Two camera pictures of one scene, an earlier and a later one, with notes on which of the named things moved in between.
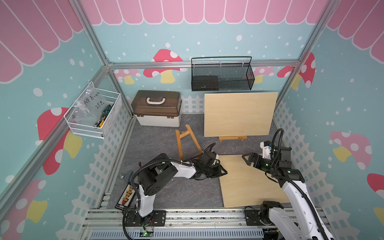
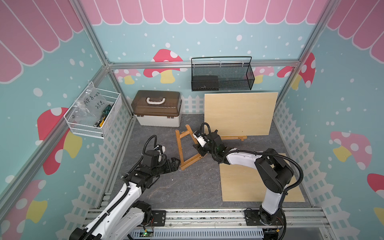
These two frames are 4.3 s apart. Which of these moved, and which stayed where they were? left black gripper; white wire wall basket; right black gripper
Moved: right black gripper; left black gripper
Stayed: white wire wall basket
